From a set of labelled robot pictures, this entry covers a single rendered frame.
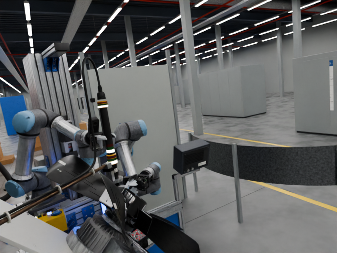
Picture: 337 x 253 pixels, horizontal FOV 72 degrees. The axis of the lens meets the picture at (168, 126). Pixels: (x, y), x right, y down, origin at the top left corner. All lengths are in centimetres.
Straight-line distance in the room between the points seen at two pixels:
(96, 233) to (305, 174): 216
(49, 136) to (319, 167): 241
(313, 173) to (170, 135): 177
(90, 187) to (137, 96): 217
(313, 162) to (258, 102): 888
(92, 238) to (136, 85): 234
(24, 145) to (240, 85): 976
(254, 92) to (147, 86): 847
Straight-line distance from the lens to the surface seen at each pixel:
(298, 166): 268
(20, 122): 148
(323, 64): 699
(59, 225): 147
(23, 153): 157
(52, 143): 195
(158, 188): 151
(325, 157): 270
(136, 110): 307
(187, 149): 166
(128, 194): 103
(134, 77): 309
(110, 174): 108
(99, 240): 99
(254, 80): 1122
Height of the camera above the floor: 166
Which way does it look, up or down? 9 degrees down
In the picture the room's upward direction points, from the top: 7 degrees counter-clockwise
